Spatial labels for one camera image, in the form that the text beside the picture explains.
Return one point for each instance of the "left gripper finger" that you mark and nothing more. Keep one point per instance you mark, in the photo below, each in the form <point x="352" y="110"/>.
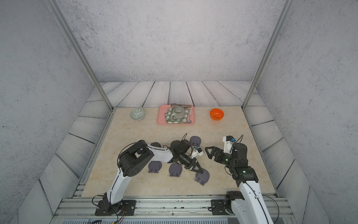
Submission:
<point x="194" y="169"/>
<point x="197" y="165"/>

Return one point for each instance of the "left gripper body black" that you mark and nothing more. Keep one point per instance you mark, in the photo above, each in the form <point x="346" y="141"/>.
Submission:
<point x="187" y="161"/>

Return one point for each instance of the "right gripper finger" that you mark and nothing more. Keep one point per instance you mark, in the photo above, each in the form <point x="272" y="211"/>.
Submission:
<point x="214" y="161"/>
<point x="212" y="151"/>

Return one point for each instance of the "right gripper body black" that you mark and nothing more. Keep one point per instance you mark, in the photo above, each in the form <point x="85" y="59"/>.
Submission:
<point x="227" y="157"/>

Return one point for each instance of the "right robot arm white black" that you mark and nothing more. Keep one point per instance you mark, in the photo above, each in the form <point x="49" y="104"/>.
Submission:
<point x="246" y="204"/>

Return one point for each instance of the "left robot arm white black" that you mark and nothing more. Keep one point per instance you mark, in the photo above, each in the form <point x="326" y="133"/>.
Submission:
<point x="131" y="161"/>

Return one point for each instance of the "dark phone stand back middle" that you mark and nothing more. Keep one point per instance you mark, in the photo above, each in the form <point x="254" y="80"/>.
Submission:
<point x="175" y="145"/>

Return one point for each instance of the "dark phone stand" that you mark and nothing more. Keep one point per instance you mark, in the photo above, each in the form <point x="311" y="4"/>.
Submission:
<point x="155" y="144"/>
<point x="175" y="145"/>

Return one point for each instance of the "dark phone stand back left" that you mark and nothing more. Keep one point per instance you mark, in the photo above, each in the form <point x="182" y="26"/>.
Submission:
<point x="155" y="144"/>

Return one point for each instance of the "orange bowl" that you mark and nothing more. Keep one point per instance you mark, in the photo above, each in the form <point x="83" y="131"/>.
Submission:
<point x="216" y="114"/>

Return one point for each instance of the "metal spoon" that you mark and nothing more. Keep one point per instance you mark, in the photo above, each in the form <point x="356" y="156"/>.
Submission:
<point x="189" y="116"/>

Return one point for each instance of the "pink tray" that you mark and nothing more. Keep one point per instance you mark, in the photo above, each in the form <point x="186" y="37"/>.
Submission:
<point x="161" y="119"/>

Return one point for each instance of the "green checkered cloth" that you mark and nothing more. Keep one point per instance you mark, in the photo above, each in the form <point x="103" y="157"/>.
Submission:
<point x="171" y="120"/>

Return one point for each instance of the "striped ceramic cup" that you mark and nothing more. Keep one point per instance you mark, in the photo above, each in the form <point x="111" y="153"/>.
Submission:
<point x="178" y="112"/>

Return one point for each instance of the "brown wooden spoon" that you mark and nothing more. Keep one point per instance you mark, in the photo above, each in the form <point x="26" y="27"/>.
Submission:
<point x="184" y="106"/>

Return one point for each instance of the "green patterned dish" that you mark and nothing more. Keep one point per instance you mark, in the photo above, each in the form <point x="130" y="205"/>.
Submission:
<point x="137" y="114"/>

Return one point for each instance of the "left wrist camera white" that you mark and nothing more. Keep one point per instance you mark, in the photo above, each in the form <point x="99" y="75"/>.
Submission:
<point x="197" y="151"/>

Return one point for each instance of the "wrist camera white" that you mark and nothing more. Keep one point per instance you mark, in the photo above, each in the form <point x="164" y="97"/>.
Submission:
<point x="228" y="143"/>
<point x="197" y="151"/>

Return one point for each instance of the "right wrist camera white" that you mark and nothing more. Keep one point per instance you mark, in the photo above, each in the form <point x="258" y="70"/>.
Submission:
<point x="228" y="143"/>

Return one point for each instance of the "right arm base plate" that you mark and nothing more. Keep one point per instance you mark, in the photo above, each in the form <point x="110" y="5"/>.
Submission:
<point x="220" y="207"/>

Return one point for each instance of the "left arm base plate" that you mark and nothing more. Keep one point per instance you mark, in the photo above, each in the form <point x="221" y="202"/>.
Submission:
<point x="124" y="207"/>

